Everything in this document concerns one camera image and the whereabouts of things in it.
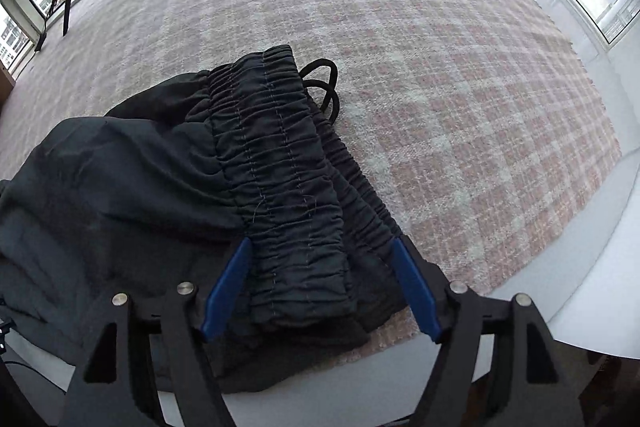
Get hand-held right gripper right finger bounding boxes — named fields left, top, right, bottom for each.
left=392, top=234, right=586, bottom=427

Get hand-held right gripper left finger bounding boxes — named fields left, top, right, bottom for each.
left=60, top=237, right=256, bottom=427

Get black pants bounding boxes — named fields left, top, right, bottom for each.
left=0, top=44, right=408, bottom=395

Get plaid blanket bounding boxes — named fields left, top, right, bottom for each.
left=0, top=0, right=623, bottom=365

